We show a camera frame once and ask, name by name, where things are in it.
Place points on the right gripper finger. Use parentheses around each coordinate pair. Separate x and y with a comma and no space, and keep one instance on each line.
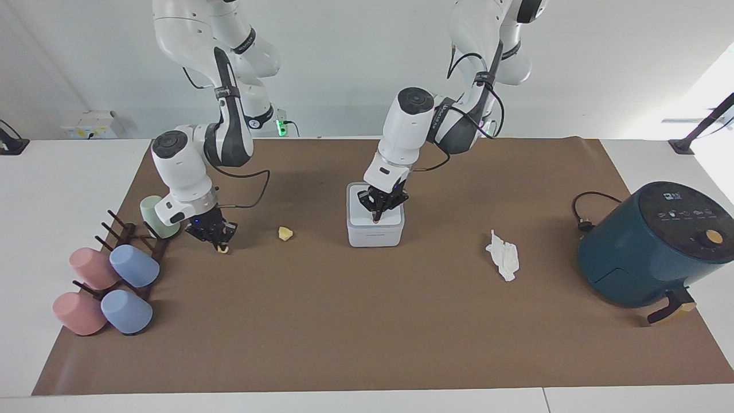
(227,232)
(205,236)

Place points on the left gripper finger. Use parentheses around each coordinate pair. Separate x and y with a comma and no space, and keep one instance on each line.
(368,202)
(395,202)

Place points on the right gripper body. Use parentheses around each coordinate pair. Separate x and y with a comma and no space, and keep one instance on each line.
(205,221)

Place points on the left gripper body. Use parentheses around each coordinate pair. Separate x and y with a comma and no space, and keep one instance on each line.
(387,191)

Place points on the white square trash bin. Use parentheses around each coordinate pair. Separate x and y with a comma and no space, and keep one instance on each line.
(375,232)

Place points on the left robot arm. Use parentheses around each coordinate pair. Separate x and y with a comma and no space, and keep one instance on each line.
(404,129)

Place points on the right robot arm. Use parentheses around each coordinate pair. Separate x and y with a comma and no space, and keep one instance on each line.
(183,169)

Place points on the light green cup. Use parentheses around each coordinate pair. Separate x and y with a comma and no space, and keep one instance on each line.
(153,215)

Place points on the dark wooden cup rack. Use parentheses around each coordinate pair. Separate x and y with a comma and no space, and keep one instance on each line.
(155,249)

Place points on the blue cup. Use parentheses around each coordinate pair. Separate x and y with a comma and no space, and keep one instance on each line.
(126,312)
(135,266)

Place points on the pink cup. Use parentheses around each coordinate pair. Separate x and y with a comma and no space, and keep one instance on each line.
(93,268)
(79,314)

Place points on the crumpled white tissue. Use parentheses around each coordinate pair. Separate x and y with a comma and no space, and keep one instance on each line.
(504,257)

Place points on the black stand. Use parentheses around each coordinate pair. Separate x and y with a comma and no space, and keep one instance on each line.
(11,144)
(702,125)

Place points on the teal air fryer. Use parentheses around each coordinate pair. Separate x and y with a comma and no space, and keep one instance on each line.
(648,252)

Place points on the white wall socket box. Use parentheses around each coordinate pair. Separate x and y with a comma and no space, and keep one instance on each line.
(92,126)

